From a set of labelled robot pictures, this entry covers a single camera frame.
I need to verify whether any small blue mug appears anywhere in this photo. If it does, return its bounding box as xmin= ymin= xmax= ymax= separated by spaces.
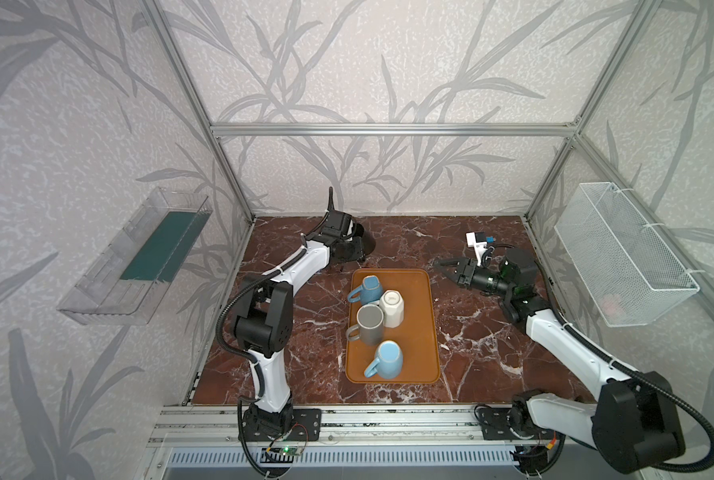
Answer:
xmin=347 ymin=275 xmax=384 ymax=305

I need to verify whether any black mug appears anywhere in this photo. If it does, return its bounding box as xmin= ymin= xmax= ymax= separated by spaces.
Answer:
xmin=355 ymin=224 xmax=376 ymax=261

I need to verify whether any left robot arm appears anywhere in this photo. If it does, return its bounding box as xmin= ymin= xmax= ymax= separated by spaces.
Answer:
xmin=215 ymin=206 xmax=375 ymax=440

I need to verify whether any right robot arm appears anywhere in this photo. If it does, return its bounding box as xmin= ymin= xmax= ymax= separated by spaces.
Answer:
xmin=434 ymin=248 xmax=714 ymax=474

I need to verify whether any white faceted mug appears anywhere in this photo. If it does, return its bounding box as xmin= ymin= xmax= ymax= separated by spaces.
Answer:
xmin=379 ymin=290 xmax=405 ymax=328

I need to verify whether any grey mug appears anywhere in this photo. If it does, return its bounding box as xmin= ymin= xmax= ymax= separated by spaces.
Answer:
xmin=346 ymin=304 xmax=384 ymax=346

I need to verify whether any large light blue mug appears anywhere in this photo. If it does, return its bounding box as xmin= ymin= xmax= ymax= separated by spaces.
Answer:
xmin=364 ymin=340 xmax=404 ymax=380

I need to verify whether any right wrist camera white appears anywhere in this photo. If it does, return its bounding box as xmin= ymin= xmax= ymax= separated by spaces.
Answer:
xmin=466 ymin=232 xmax=495 ymax=267

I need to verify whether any white wire mesh basket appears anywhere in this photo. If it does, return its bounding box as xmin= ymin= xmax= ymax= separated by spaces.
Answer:
xmin=555 ymin=182 xmax=700 ymax=328

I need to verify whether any clear plastic wall bin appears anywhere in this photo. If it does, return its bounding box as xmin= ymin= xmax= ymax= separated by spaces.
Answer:
xmin=57 ymin=187 xmax=213 ymax=326

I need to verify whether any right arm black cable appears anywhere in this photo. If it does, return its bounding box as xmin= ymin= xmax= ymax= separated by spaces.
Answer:
xmin=488 ymin=242 xmax=714 ymax=474

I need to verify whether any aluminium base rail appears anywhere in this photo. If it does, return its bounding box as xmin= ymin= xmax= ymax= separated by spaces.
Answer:
xmin=143 ymin=403 xmax=655 ymax=448

